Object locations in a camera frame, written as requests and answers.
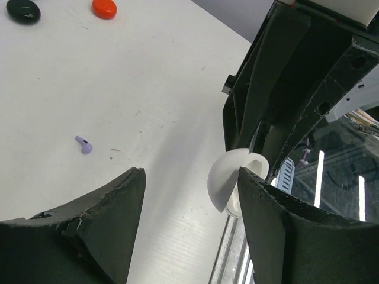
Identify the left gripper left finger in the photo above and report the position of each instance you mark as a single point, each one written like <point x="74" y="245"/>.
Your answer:
<point x="87" y="240"/>

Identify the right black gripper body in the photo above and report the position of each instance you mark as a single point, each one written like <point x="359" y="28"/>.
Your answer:
<point x="327" y="36"/>

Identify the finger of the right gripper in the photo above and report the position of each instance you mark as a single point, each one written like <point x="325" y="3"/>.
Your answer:
<point x="270" y="52"/>
<point x="332" y="94"/>

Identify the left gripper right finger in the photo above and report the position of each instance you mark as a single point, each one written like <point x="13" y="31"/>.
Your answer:
<point x="293" y="242"/>

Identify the white earbud charging case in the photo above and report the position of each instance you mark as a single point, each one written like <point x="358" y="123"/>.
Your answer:
<point x="222" y="178"/>

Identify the red earbud charging case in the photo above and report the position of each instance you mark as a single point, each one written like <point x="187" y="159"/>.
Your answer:
<point x="105" y="9"/>

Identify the black earbud charging case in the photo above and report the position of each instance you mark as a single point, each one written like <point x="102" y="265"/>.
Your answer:
<point x="23" y="11"/>

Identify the purple earbud right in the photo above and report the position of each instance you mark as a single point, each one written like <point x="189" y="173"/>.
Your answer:
<point x="86" y="147"/>

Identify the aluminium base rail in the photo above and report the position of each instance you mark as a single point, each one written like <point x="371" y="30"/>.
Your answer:
<point x="233" y="263"/>

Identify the slotted cable duct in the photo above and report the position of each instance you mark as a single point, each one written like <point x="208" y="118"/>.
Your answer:
<point x="285" y="176"/>

